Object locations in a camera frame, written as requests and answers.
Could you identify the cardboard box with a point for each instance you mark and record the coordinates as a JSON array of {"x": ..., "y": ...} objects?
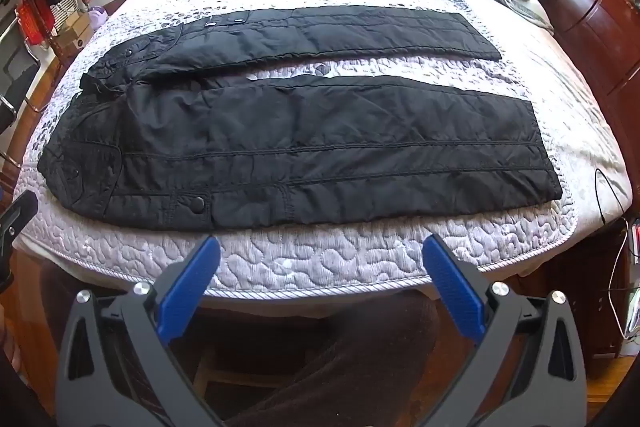
[{"x": 72, "y": 34}]

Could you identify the black white striped bag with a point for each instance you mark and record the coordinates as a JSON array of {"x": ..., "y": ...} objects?
[{"x": 65, "y": 9}]

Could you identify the dark wooden bedside cabinet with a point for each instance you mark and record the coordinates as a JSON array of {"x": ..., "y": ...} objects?
[{"x": 585, "y": 282}]

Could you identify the small purple object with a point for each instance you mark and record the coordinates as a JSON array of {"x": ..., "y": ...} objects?
[{"x": 97, "y": 17}]

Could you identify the dark wooden headboard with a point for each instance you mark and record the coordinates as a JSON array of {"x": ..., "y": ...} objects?
[{"x": 585, "y": 7}]

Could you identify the grey patterned quilted bedspread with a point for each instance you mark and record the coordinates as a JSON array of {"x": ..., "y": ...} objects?
[{"x": 350, "y": 257}]

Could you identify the red bag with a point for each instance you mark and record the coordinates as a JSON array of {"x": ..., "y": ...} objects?
[{"x": 32, "y": 22}]

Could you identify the black mesh metal chair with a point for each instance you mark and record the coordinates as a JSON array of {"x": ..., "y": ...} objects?
[{"x": 15, "y": 82}]

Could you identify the person's brown trouser leg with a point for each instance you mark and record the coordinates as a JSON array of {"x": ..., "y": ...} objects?
[{"x": 360, "y": 357}]

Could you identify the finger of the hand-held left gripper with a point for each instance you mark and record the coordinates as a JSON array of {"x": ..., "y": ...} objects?
[{"x": 17, "y": 214}]

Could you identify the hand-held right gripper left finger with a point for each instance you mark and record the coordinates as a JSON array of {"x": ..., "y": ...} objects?
[{"x": 192, "y": 277}]

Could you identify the black quilted pants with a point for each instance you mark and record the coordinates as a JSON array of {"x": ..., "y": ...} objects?
[{"x": 300, "y": 147}]

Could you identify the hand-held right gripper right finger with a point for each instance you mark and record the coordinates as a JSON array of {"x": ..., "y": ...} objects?
[{"x": 450, "y": 282}]

